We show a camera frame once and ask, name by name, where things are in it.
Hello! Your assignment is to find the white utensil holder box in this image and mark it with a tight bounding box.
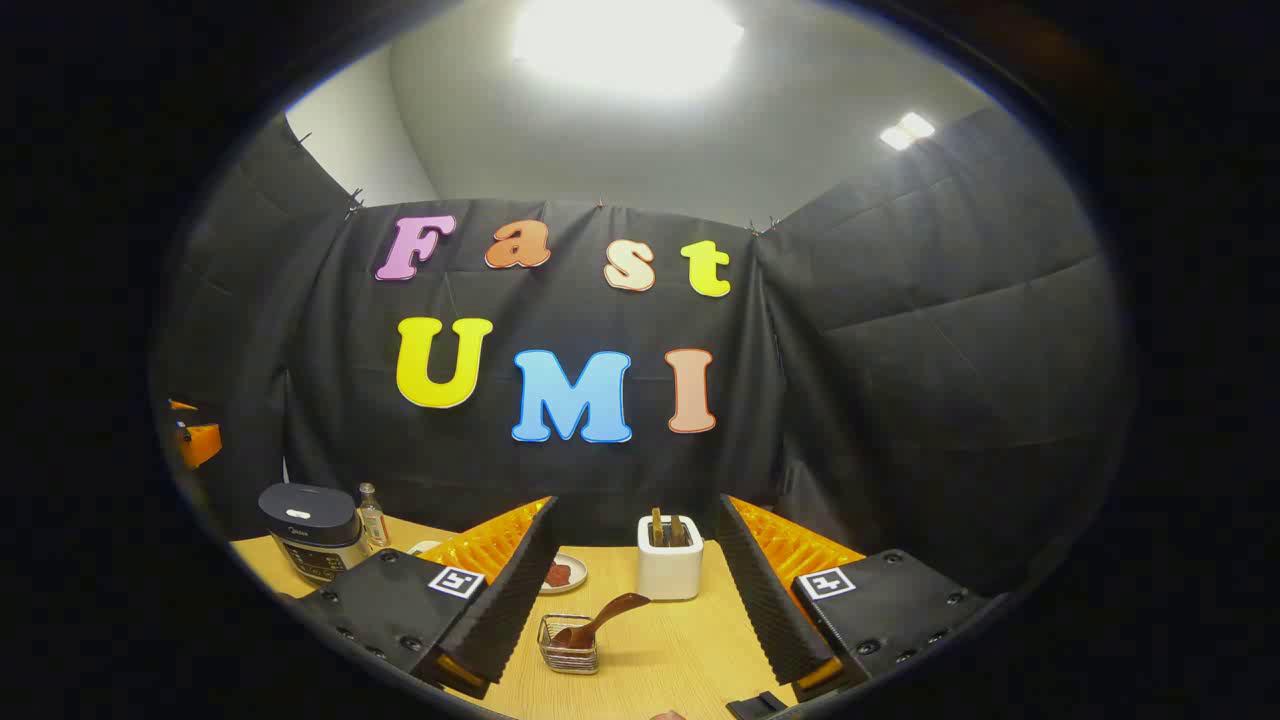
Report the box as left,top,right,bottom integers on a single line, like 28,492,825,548
637,515,705,601

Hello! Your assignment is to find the small ceiling light panel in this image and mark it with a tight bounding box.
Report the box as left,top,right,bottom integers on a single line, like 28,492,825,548
880,112,937,151

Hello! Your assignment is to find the large ceiling light panel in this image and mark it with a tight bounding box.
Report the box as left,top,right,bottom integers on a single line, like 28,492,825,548
512,0,746,96

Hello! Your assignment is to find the metal wire chopstick holder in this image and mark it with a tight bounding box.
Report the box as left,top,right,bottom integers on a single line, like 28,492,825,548
537,614,601,675

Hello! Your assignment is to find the round white plate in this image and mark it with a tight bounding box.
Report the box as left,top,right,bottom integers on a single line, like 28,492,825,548
540,553,589,595

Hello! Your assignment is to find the small clear glass bottle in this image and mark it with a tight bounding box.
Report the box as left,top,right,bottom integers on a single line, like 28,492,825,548
358,483,391,549

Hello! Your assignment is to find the black backdrop cloth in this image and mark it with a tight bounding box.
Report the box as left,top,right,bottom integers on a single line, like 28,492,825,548
150,105,1136,601

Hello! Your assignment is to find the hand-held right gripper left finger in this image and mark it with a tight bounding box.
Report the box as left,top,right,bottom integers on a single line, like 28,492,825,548
300,495,561,701

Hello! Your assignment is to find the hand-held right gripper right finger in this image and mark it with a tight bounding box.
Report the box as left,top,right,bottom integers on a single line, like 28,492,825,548
716,495,991,701

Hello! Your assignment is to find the dark red wooden spoon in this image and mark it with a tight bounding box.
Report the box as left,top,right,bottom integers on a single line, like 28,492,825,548
552,593,651,651

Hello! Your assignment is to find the dark grey rice cooker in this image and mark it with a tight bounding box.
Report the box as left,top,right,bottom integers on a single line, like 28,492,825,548
258,483,369,586

